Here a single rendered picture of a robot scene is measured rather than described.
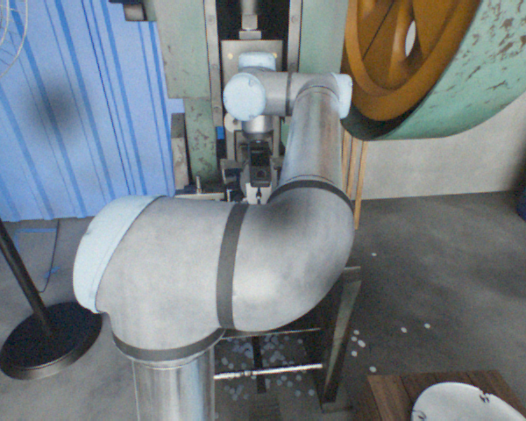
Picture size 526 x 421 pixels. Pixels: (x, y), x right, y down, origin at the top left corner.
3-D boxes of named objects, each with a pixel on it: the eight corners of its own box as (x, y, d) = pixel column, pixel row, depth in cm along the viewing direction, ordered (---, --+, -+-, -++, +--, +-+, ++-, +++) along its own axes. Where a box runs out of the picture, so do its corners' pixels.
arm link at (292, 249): (391, 297, 21) (353, 54, 57) (226, 277, 23) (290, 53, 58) (359, 371, 29) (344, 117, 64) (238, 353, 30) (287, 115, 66)
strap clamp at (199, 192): (224, 208, 101) (223, 179, 96) (169, 211, 99) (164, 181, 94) (224, 199, 106) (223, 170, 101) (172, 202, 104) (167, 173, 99)
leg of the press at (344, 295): (351, 410, 118) (414, 189, 70) (321, 414, 117) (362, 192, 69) (296, 250, 196) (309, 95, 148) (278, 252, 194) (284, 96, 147)
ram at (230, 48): (283, 163, 85) (289, 32, 69) (225, 166, 83) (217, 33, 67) (273, 140, 99) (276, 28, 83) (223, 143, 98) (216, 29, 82)
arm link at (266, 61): (232, 55, 62) (241, 50, 69) (235, 113, 68) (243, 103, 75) (273, 56, 61) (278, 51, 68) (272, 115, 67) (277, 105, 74)
